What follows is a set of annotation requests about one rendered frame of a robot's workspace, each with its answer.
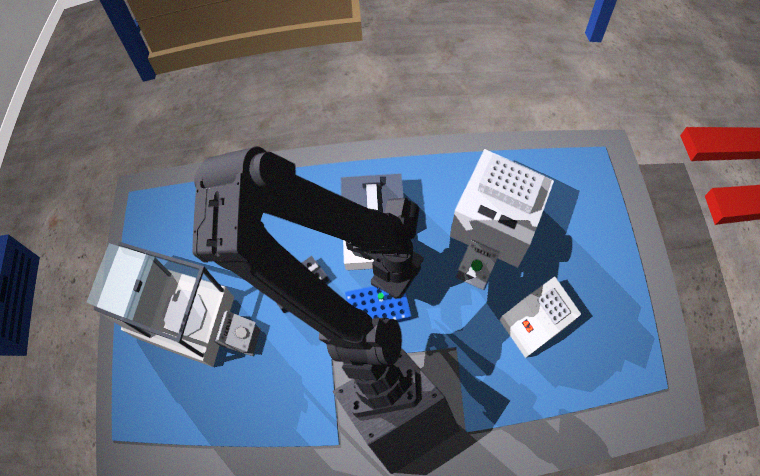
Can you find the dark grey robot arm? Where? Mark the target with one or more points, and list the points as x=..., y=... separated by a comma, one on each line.
x=232, y=193

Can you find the blue bench mat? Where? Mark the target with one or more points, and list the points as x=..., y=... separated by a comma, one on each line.
x=282, y=395

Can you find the blue tube rack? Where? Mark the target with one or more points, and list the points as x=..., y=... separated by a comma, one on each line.
x=390, y=308

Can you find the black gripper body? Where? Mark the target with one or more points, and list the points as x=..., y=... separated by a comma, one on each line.
x=399, y=281

